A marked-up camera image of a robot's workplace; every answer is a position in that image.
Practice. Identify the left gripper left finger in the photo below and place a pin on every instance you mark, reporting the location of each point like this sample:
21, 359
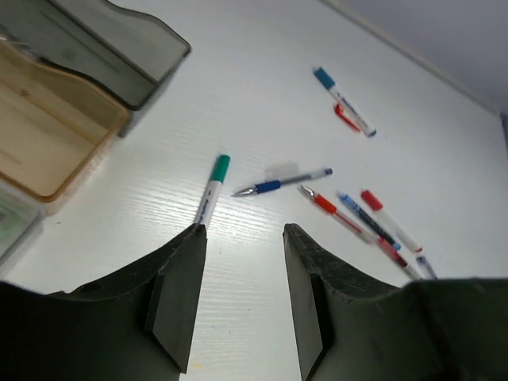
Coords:
136, 323

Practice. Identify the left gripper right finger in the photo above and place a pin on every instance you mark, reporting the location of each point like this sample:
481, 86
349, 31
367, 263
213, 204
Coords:
351, 326

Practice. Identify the teal capped white pen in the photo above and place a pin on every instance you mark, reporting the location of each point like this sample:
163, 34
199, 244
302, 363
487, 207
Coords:
212, 191

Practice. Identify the blue capped white pen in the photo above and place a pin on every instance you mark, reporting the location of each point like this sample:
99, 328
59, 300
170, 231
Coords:
329, 84

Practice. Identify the long red pen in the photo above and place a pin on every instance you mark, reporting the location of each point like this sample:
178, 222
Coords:
397, 259

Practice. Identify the blue gel pen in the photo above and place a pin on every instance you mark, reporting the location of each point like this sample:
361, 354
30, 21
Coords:
355, 208

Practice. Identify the red gel pen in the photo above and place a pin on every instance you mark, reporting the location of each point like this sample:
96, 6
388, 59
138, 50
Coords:
326, 206

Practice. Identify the clear plastic container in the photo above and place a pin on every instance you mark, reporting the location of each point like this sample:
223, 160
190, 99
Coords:
21, 224

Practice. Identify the blue ballpoint pen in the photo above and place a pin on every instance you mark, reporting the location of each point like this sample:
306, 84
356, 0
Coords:
275, 184

